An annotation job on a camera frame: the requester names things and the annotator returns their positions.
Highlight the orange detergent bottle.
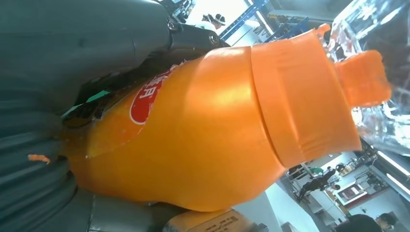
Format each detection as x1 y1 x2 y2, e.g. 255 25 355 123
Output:
60 0 410 213

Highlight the green table mat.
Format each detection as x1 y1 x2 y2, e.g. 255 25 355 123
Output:
60 90 111 118

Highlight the brown cardboard box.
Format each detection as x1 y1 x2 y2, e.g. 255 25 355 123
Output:
162 208 257 232

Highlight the red framed board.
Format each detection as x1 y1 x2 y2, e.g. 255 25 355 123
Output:
335 182 368 206

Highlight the blue rack frame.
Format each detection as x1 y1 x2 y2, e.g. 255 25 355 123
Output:
219 0 310 42

